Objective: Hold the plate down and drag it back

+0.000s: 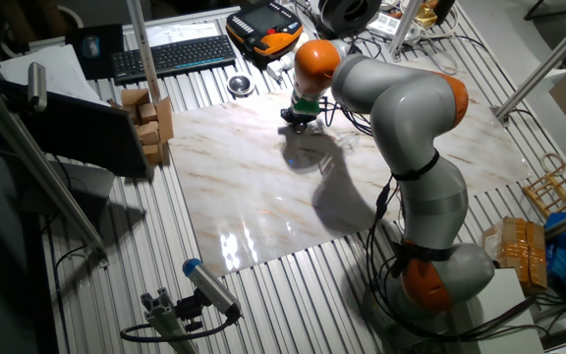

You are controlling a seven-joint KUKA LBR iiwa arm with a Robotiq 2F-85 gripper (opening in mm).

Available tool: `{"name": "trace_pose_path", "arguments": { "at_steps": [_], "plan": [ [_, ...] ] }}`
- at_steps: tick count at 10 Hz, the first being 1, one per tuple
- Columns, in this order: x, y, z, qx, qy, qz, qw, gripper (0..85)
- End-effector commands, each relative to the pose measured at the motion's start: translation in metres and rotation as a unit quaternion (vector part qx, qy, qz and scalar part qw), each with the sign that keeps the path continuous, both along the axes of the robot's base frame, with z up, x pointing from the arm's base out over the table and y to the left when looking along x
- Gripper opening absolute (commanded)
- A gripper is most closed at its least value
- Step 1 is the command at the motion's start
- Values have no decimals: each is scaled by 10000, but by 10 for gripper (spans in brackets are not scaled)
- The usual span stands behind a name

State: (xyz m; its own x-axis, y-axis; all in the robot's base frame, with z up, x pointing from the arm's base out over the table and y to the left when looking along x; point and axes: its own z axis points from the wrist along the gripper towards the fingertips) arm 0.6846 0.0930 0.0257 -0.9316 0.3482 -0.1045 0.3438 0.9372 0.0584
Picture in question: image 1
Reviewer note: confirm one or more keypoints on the black monitor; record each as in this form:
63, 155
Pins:
81, 133

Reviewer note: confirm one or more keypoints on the cardboard box with wooden blocks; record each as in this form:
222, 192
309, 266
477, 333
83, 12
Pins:
150, 128

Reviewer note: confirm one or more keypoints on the white power strip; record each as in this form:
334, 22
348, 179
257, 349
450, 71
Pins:
383, 24

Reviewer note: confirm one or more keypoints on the white printed document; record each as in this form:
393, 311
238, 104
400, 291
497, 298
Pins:
180, 33

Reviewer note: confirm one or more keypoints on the white egg shaped object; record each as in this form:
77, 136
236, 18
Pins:
304, 36

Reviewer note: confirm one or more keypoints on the white paper stack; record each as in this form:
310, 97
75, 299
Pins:
47, 69

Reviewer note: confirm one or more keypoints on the white power adapter plug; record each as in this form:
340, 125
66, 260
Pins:
278, 68

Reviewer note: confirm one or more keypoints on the orange black teach pendant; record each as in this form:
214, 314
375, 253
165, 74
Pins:
263, 27

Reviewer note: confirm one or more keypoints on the aluminium extrusion camera stand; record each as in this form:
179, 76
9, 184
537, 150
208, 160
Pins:
165, 319

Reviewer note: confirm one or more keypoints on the small wooden rack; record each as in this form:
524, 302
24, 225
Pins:
555, 187

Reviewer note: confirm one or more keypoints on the marble pattern sheet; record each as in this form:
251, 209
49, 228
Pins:
243, 187

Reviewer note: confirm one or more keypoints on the diagonal aluminium bar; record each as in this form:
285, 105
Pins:
548, 61

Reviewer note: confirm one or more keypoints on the tan cardboard box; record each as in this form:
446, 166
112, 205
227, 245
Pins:
521, 251

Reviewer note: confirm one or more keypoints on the white box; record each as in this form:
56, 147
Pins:
504, 314

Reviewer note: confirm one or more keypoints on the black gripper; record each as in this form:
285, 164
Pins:
300, 117

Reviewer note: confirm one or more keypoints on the silver orange robot arm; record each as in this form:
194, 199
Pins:
401, 108

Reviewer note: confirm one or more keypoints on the silver camera with blue tip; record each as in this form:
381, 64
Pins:
211, 287

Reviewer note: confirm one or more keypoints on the long aluminium frame bar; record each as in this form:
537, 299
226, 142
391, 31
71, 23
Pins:
32, 162

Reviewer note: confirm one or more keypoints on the gold crumpled foil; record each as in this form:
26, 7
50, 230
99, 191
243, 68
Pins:
425, 16

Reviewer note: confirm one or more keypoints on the computer mouse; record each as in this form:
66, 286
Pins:
91, 46

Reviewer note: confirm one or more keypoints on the black mouse pad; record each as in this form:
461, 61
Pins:
111, 49

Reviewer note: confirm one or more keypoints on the short aluminium post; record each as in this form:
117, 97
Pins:
405, 27

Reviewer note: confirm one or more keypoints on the green gripper mount adapter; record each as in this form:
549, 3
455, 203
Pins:
306, 106

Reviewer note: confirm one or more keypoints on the tall aluminium post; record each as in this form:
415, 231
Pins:
143, 49

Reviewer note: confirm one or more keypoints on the black keyboard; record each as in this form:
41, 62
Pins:
175, 59

